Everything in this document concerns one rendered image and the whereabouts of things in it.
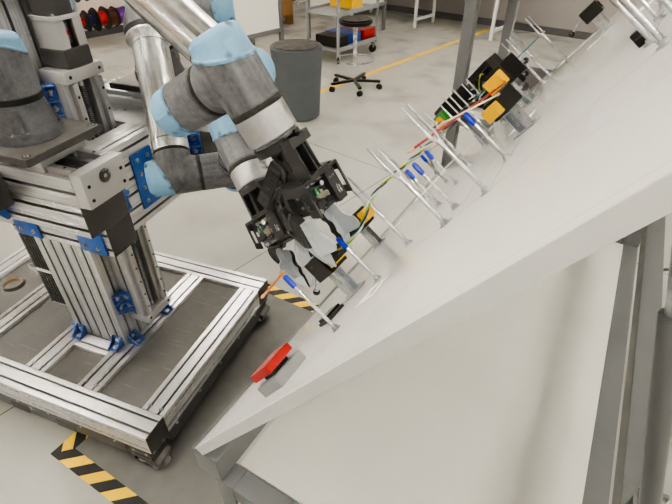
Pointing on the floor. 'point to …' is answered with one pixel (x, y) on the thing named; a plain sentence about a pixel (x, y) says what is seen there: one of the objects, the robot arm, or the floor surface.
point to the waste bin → (299, 75)
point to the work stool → (355, 51)
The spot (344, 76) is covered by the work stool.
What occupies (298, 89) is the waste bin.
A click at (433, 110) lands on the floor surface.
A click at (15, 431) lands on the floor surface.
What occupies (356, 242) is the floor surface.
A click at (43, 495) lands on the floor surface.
